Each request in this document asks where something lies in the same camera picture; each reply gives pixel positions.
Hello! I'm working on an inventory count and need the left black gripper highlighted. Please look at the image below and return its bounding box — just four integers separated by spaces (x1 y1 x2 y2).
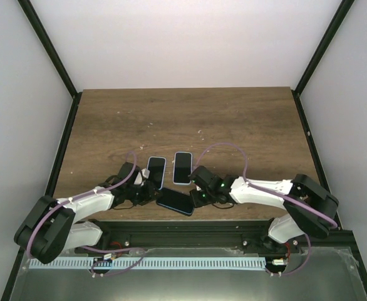
127 181 163 206

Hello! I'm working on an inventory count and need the black phone case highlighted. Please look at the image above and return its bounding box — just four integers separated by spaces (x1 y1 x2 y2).
155 187 195 216

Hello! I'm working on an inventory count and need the light blue phone case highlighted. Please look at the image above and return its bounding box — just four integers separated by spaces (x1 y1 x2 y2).
172 151 194 186
145 156 167 191

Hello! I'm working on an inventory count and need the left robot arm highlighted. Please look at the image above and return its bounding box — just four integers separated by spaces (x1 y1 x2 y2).
14 162 162 263

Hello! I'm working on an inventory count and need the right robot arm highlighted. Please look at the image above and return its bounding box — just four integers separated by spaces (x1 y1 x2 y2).
189 166 339 253

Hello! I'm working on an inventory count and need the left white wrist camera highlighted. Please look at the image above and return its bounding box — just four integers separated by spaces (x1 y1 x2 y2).
141 169 150 179

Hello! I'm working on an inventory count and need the black aluminium front rail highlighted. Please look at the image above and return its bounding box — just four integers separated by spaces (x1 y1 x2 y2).
23 220 353 251

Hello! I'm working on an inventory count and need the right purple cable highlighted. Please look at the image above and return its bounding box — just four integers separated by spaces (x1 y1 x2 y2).
194 142 339 277

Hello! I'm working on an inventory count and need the purple cable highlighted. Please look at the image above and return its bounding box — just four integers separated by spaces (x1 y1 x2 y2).
194 142 339 277
25 150 137 260

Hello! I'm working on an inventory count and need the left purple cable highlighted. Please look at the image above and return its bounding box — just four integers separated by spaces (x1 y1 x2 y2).
25 150 137 260

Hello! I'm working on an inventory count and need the light blue slotted cable duct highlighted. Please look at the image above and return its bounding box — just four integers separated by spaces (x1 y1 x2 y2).
29 256 266 270

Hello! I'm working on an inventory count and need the left black frame post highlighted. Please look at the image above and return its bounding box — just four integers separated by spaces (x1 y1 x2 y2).
18 0 78 98

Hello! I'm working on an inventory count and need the black frame post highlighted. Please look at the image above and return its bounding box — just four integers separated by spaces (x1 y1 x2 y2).
294 0 356 93
18 0 78 98

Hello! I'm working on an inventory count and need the right black frame post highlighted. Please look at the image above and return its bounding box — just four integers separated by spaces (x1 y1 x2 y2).
294 0 356 93

